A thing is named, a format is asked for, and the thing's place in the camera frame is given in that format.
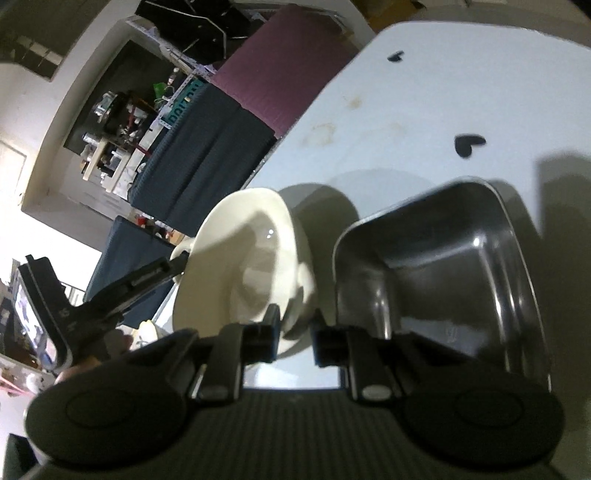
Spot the small rectangular steel tray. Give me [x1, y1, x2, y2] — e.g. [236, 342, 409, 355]
[332, 178, 552, 389]

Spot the cream two-handled ceramic bowl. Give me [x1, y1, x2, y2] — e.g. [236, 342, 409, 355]
[171, 188, 318, 357]

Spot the left hand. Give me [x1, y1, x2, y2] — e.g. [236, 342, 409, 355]
[55, 330, 133, 384]

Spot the cluttered shelf unit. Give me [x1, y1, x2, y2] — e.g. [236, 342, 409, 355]
[64, 41, 206, 186]

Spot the dark blue sofa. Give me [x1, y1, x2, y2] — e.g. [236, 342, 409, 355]
[85, 84, 276, 299]

